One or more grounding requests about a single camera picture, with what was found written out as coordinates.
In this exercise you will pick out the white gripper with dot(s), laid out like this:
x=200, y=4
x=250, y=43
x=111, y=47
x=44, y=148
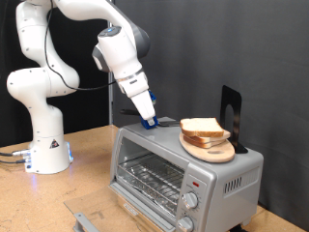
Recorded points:
x=141, y=100

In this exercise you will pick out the metal spatula with blue block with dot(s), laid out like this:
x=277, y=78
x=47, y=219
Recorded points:
x=144, y=124

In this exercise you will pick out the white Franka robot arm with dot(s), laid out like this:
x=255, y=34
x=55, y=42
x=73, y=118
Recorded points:
x=42, y=87

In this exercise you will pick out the silver toaster oven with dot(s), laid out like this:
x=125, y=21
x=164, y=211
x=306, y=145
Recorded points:
x=161, y=138

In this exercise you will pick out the red oven indicator light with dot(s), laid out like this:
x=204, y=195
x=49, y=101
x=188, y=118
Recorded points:
x=195, y=184

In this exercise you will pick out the silver oven knob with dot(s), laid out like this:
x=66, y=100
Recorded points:
x=190, y=200
x=185, y=224

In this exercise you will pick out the vertical metal pole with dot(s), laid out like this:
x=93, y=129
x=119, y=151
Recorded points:
x=110, y=103

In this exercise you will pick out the black fabric backdrop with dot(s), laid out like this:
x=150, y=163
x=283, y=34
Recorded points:
x=93, y=106

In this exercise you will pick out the oval wooden cutting board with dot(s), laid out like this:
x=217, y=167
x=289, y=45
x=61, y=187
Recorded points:
x=209, y=154

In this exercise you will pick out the black metal bookend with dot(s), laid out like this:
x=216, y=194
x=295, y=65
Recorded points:
x=236, y=106

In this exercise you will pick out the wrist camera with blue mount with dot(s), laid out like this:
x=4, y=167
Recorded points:
x=152, y=96

